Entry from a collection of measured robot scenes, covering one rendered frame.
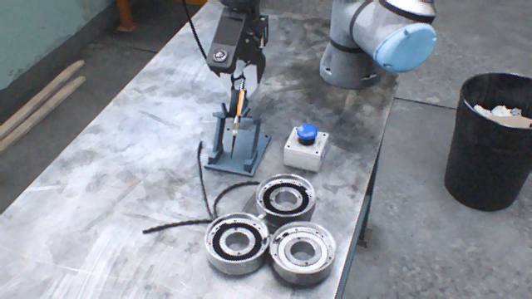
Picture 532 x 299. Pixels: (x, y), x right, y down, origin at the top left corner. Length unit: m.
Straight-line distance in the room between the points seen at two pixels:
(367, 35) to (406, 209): 1.11
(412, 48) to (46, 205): 0.75
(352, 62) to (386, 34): 0.18
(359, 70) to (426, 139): 1.25
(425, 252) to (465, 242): 0.16
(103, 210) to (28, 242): 0.13
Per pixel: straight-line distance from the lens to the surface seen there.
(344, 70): 1.27
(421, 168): 2.33
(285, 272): 0.85
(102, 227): 0.99
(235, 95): 1.02
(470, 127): 1.99
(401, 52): 1.11
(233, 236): 0.91
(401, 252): 1.99
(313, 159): 1.03
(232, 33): 0.93
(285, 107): 1.21
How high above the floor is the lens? 1.52
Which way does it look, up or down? 41 degrees down
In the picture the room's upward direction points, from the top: straight up
